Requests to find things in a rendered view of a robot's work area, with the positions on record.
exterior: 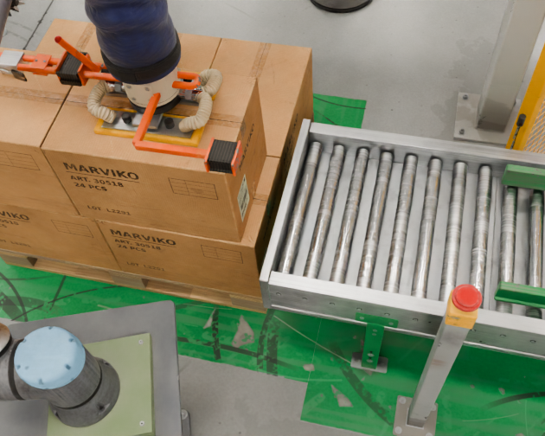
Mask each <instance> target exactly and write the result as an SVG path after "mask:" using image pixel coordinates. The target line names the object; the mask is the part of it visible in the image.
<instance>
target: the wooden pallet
mask: <svg viewBox="0 0 545 436"><path fill-rule="evenodd" d="M0 257H1V258H2V259H3V260H4V262H5V263H6V264H9V265H13V266H21V267H27V268H31V269H36V270H40V271H44V272H50V273H58V274H62V275H67V276H72V277H76V278H81V279H89V280H94V281H99V282H103V283H107V284H112V285H121V286H125V287H130V288H134V289H139V290H144V291H148V292H156V293H162V294H166V295H171V296H175V297H179V298H188V299H193V300H197V301H202V302H207V303H211V304H216V305H224V306H229V307H234V308H238V309H242V310H247V311H256V312H260V313H265V314H266V312H267V309H268V308H264V305H263V300H262V298H260V297H255V296H250V295H246V294H240V293H236V292H227V291H223V290H218V289H213V288H208V287H204V286H199V285H191V284H186V283H181V282H176V281H172V280H167V279H159V278H153V277H149V276H144V275H139V274H135V273H130V272H124V271H122V272H121V271H117V270H112V269H107V268H103V267H97V266H89V265H84V264H80V263H75V262H70V261H65V260H58V259H52V258H48V257H43V256H38V255H33V254H29V253H20V252H16V251H10V250H6V249H2V248H0Z"/></svg>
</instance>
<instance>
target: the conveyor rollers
mask: <svg viewBox="0 0 545 436"><path fill-rule="evenodd" d="M322 149H323V146H322V145H321V144H320V143H319V142H312V143H310V147H309V150H308V153H307V157H306V160H305V166H304V169H303V173H302V176H301V180H300V183H299V186H298V193H297V196H296V200H295V202H294V206H293V210H292V216H291V219H290V222H289V226H288V229H287V233H286V236H285V242H284V246H283V249H282V253H281V255H280V259H279V265H278V269H277V272H278V273H287V274H292V268H293V264H294V260H295V257H296V253H297V250H298V244H299V240H300V236H301V233H302V229H303V225H304V221H305V215H306V211H307V208H308V204H309V200H310V197H311V191H312V187H313V183H314V180H315V176H316V173H317V167H318V163H319V159H320V156H321V152H322ZM345 152H346V149H345V148H344V147H343V146H341V145H335V146H334V147H333V150H332V153H331V158H330V164H329V168H328V171H327V176H326V179H325V183H324V189H323V194H322V197H321V201H320V204H319V209H318V212H317V219H316V222H315V227H314V230H313V234H312V237H311V244H310V248H309V252H308V255H307V259H306V263H305V269H304V273H303V277H306V278H312V279H317V276H318V272H319V268H320V264H321V260H322V257H323V252H324V245H325V242H326V237H327V233H328V229H329V225H330V218H331V214H332V210H333V206H334V202H335V198H336V194H337V187H338V184H339V179H340V176H341V171H342V167H343V160H344V156H345ZM393 160H394V155H393V154H392V153H390V152H383V153H382V154H381V155H380V160H379V165H378V170H377V174H376V179H375V187H374V193H373V197H372V202H371V207H370V211H369V220H368V225H367V229H366V234H365V239H364V243H363V249H362V257H361V262H360V266H359V271H358V276H357V281H356V286H359V287H364V288H369V289H371V285H372V279H373V274H374V270H375V260H376V255H377V250H378V245H379V239H380V234H381V230H382V220H383V215H384V210H385V205H386V200H387V194H388V185H389V180H390V175H391V169H392V165H393ZM368 161H369V151H368V150H366V149H359V150H357V151H356V158H355V162H354V166H353V170H352V175H351V178H350V183H349V191H348V194H347V199H346V203H345V207H344V211H343V218H342V223H341V227H340V232H339V235H338V240H337V247H336V251H335V256H334V260H333V264H332V268H331V273H330V280H329V281H330V282H336V283H340V284H344V280H345V275H346V271H347V266H348V262H349V254H350V249H351V245H352V240H353V235H354V231H355V226H356V218H357V214H358V209H359V205H360V201H361V196H362V188H363V184H364V179H365V175H366V170H367V166H368ZM417 164H418V158H417V157H415V156H406V157H405V158H404V164H403V170H402V175H401V185H400V190H399V196H398V202H397V207H396V212H395V218H394V228H393V233H392V239H391V244H390V249H389V255H388V265H387V271H386V276H385V281H384V286H383V291H384V292H392V293H399V287H400V281H401V270H402V264H403V258H404V252H405V246H406V240H407V229H408V223H409V217H410V211H411V205H412V200H413V193H414V182H415V177H416V170H417ZM442 165H443V163H442V161H440V160H439V159H432V160H430V161H429V164H428V171H427V177H426V189H425V195H424V202H423V209H422V215H421V221H420V233H419V239H418V246H417V253H416V259H415V265H414V277H413V283H412V291H411V296H412V297H417V298H426V293H427V286H428V278H429V271H430V264H431V257H432V250H433V236H434V229H435V222H436V214H437V207H438V200H439V186H440V179H441V172H442ZM467 168H468V166H467V165H466V164H465V163H456V164H454V165H453V173H452V188H451V196H450V204H449V212H448V220H447V228H446V243H445V251H444V259H443V266H442V274H441V282H440V290H439V301H441V302H446V303H447V300H448V298H449V296H450V293H451V290H454V289H455V288H456V284H457V275H458V257H459V249H460V240H461V230H462V221H463V213H464V203H465V186H466V177H467ZM492 176H493V169H492V168H491V167H489V166H483V167H480V168H479V170H478V188H477V199H476V208H475V219H474V229H473V239H472V250H471V269H470V279H469V285H473V286H475V287H476V288H477V289H478V290H479V291H480V293H481V295H482V303H481V305H480V306H479V307H478V308H479V309H483V308H484V286H485V274H486V261H487V249H488V237H489V224H490V211H491V188H492ZM544 191H545V190H540V189H529V227H528V253H527V279H526V285H531V286H536V287H541V288H542V283H543V237H544ZM517 197H518V187H517V186H510V185H505V184H504V185H503V206H502V220H501V234H500V249H499V263H498V278H497V285H498V284H499V282H500V281H506V282H511V283H514V273H515V254H516V216H517Z"/></svg>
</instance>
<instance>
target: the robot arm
mask: <svg viewBox="0 0 545 436"><path fill-rule="evenodd" d="M22 4H25V3H24V2H21V1H18V0H0V44H1V41H2V38H3V36H4V35H7V34H8V31H7V29H6V28H5V25H6V22H7V19H8V16H11V14H10V10H14V11H17V12H19V9H18V7H17V5H22ZM119 391H120V381H119V375H118V373H117V371H116V370H115V368H114V367H113V366H112V365H111V364H110V363H109V362H108V361H106V360H104V359H102V358H100V357H97V356H92V355H91V354H90V352H89V351H88V350H87V349H86V348H85V347H84V346H83V344H82V343H81V342H80V340H79V339H78V338H77V337H76V336H74V335H73V334H71V333H70V332H68V331H67V330H64V329H62V328H60V327H50V326H49V327H43V328H40V329H38V330H34V331H32V332H31V333H29V334H28V335H27V336H26V337H25V338H24V339H14V338H13V337H12V335H11V334H10V330H9V329H8V327H7V326H6V325H4V324H1V323H0V401H25V400H41V399H44V400H48V401H49V405H50V408H51V410H52V412H53V414H54V416H55V417H56V418H57V419H58V420H60V421H61V422H62V423H64V424H66V425H68V426H72V427H85V426H91V425H93V424H95V423H97V422H99V421H100V420H102V419H104V418H105V417H106V416H107V415H108V414H109V413H110V412H111V411H112V409H113V407H114V406H115V404H116V402H117V400H118V397H119Z"/></svg>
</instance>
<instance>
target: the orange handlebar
mask: <svg viewBox="0 0 545 436"><path fill-rule="evenodd" d="M22 59H23V61H27V62H32V64H31V65H28V64H20V63H19V64H18V65H17V70H19V71H26V72H33V74H37V75H45V76H48V74H56V73H55V68H54V67H52V66H53V65H57V63H58V61H59V59H60V58H53V57H52V55H49V54H37V55H28V54H24V55H23V57H22ZM94 63H95V64H96V65H97V66H98V67H100V70H101V69H102V68H104V69H107V68H106V65H105V63H100V62H94ZM83 77H84V78H88V79H96V80H110V81H117V82H121V81H119V80H116V79H115V78H114V77H112V75H111V74H106V73H98V72H90V71H84V72H83ZM177 78H178V79H185V80H193V82H184V81H176V80H175V81H174V82H173V84H172V87H173V88H179V89H187V90H193V89H196V88H198V87H199V86H200V85H201V81H202V79H201V77H200V75H199V74H196V73H189V72H181V71H177ZM160 98H161V94H160V93H154V94H153V96H151V98H150V101H149V103H148V106H147V107H146V109H145V112H144V115H143V117H142V119H141V121H140V124H139V126H138V129H137V131H136V134H135V136H134V138H133V140H132V144H133V146H135V149H136V150H138V151H150V152H157V153H163V154H171V155H177V156H184V157H196V158H202V159H204V158H205V156H206V153H207V150H205V149H198V148H191V147H185V146H178V145H171V144H159V143H152V142H145V141H143V139H144V135H145V133H146V131H147V129H148V127H149V124H150V122H151V119H152V116H153V114H154V112H155V110H156V108H157V104H158V101H159V100H160Z"/></svg>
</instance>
